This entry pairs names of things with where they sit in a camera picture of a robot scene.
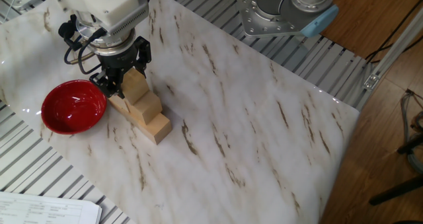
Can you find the black chair base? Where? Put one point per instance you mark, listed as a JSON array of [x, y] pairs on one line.
[[396, 191]]

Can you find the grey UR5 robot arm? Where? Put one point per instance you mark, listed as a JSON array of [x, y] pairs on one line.
[[287, 6]]

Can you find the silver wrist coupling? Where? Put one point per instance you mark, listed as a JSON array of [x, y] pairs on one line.
[[109, 44]]

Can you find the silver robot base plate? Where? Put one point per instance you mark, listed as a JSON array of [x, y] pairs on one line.
[[254, 22]]

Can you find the white marble pattern board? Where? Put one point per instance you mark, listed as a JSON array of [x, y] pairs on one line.
[[231, 118]]

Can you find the red glossy bowl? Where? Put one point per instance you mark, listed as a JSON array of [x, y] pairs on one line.
[[74, 106]]

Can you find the aluminium frame profile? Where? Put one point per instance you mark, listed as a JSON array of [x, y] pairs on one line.
[[393, 50]]

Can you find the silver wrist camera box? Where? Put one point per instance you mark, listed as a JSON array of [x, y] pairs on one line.
[[130, 17]]

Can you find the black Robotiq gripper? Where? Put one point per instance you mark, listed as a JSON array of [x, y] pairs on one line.
[[119, 60]]

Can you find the white printed paper stack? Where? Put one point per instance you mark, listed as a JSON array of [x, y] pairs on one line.
[[39, 210]]

